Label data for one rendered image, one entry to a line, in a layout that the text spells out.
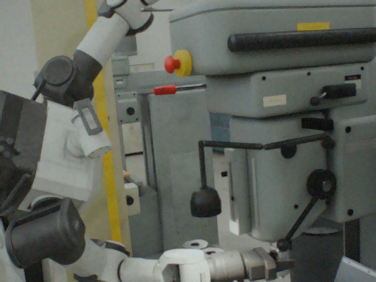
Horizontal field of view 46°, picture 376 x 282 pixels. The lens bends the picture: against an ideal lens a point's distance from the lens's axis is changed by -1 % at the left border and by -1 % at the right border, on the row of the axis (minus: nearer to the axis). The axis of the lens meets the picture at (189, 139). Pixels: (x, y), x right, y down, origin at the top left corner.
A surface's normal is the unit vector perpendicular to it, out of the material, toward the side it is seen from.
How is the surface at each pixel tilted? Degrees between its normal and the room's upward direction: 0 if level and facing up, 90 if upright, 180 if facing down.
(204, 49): 90
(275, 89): 90
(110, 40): 101
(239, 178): 90
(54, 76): 62
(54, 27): 90
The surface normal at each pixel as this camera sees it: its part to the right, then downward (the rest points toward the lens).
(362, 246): -0.90, 0.14
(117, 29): 0.68, 0.25
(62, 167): 0.57, -0.47
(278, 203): -0.05, 0.16
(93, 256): 0.97, 0.04
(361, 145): 0.43, 0.11
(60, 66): -0.15, -0.32
